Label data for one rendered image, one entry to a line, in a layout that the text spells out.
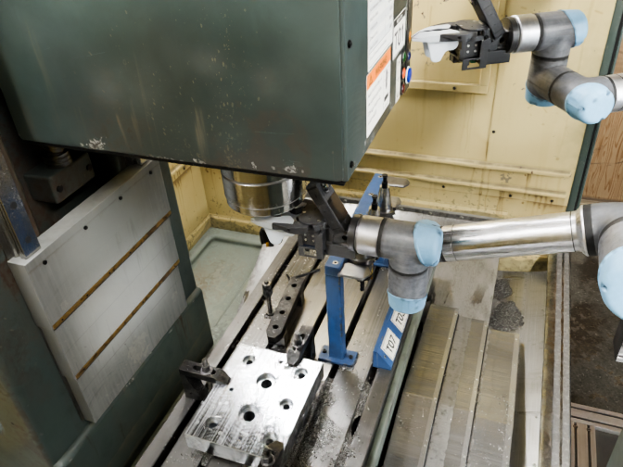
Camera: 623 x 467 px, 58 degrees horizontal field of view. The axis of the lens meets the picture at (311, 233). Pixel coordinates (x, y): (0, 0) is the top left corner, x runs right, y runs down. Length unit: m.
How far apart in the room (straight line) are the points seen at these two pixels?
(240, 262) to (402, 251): 1.50
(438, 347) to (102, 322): 0.99
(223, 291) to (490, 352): 1.06
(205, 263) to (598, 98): 1.75
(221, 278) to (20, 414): 1.17
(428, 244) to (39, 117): 0.74
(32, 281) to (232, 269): 1.30
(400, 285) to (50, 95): 0.71
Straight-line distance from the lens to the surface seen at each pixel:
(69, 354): 1.42
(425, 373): 1.74
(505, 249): 1.15
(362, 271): 1.36
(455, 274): 2.10
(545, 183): 2.12
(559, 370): 1.79
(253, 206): 1.03
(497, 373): 1.83
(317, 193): 1.03
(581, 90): 1.24
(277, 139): 0.88
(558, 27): 1.31
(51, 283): 1.31
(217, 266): 2.47
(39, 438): 1.51
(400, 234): 1.03
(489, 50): 1.27
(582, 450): 2.36
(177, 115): 0.96
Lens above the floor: 2.07
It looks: 35 degrees down
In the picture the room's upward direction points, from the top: 4 degrees counter-clockwise
